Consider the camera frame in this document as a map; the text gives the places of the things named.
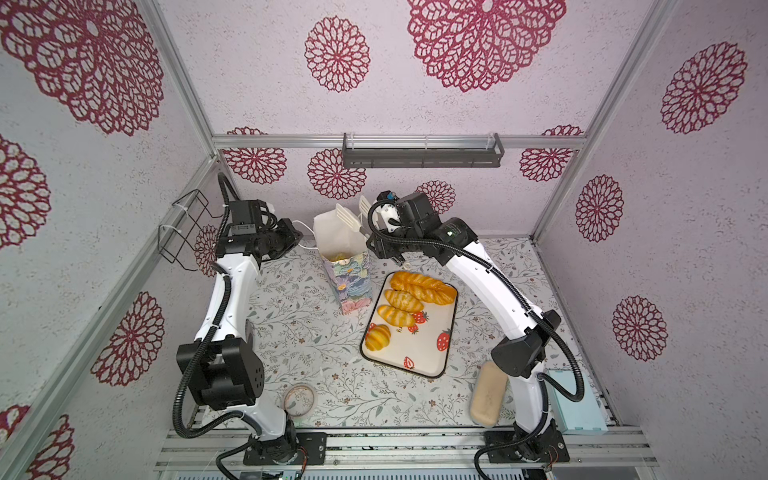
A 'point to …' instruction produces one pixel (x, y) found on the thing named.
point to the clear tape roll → (298, 400)
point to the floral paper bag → (345, 258)
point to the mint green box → (575, 417)
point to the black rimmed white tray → (423, 348)
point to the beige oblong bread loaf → (488, 394)
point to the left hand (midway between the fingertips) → (303, 234)
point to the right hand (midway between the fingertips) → (374, 235)
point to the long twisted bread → (423, 288)
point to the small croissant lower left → (377, 337)
